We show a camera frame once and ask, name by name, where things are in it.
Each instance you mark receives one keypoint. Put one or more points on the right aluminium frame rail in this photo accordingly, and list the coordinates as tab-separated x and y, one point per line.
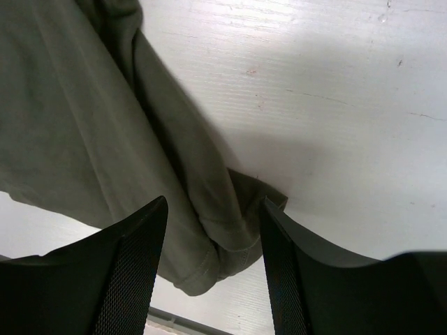
177	323

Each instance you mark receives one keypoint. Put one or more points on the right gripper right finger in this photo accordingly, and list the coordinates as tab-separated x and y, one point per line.
318	287

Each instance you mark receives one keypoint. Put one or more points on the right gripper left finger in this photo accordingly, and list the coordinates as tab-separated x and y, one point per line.
101	284

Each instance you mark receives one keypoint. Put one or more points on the olive green shorts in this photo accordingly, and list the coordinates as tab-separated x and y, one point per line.
94	127

